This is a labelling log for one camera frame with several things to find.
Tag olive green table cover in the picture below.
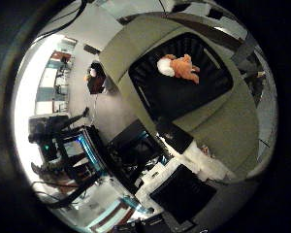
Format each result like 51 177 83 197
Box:
98 13 260 182

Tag orange and white plush toy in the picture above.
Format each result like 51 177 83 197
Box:
156 53 201 85

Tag black overhead cable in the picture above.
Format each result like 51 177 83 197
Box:
38 0 88 37

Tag black slatted plastic basket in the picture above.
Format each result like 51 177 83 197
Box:
128 32 235 122

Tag black computer with blue lights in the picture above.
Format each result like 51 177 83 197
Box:
105 119 173 196

